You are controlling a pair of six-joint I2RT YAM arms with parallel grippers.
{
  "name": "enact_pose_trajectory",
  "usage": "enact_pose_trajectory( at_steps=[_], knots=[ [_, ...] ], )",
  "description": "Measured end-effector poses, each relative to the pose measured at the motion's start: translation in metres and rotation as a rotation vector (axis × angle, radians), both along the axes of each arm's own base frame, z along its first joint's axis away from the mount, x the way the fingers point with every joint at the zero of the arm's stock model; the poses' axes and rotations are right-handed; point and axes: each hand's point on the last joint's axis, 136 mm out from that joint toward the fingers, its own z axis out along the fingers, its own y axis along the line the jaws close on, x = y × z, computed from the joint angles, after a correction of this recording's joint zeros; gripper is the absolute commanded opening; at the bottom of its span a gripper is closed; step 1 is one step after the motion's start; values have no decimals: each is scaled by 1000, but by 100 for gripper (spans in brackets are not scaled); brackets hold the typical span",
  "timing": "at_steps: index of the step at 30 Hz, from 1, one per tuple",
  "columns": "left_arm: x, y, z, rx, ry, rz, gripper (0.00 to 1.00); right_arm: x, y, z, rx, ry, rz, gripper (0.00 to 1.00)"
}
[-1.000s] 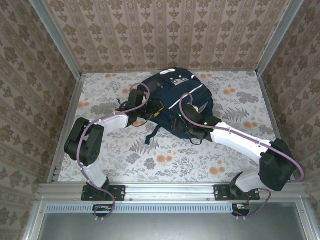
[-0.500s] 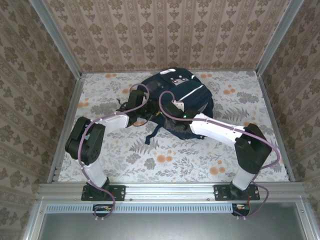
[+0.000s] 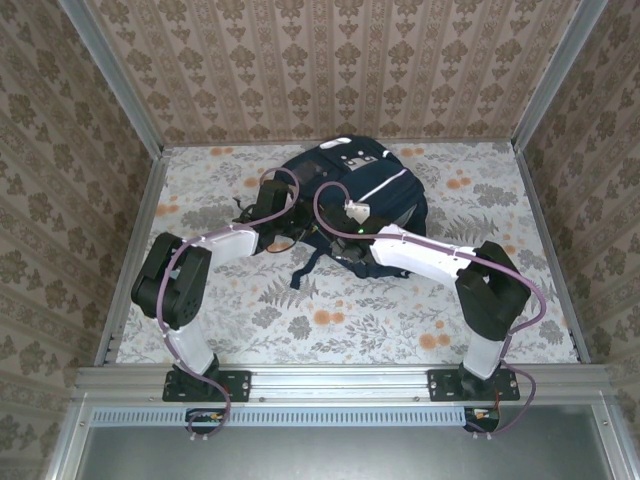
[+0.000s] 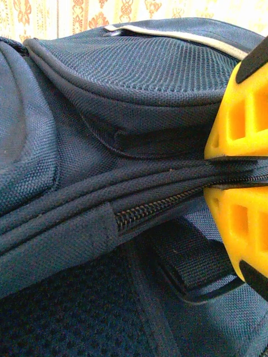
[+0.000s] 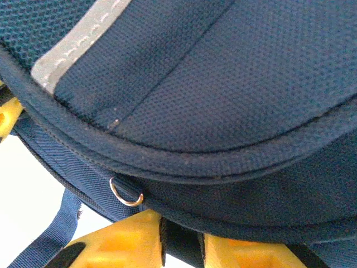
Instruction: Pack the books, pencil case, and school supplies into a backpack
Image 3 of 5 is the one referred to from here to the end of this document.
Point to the navy blue backpack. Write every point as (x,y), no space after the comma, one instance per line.
(395,200)

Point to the black controller board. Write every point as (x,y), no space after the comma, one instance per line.
(202,419)

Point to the aluminium corner post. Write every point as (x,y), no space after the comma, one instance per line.
(555,75)
(110,75)

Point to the steel lower panel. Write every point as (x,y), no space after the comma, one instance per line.
(340,455)

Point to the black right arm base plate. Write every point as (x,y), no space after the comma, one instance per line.
(442,385)

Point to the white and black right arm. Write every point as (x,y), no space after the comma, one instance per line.
(495,290)

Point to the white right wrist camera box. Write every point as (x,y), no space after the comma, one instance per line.
(357,211)

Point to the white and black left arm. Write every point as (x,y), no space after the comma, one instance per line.
(175,285)

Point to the aluminium front rail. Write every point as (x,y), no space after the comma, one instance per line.
(340,382)

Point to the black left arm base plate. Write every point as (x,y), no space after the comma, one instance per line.
(235,385)

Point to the aluminium table side rail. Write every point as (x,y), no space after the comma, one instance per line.
(540,215)
(145,215)

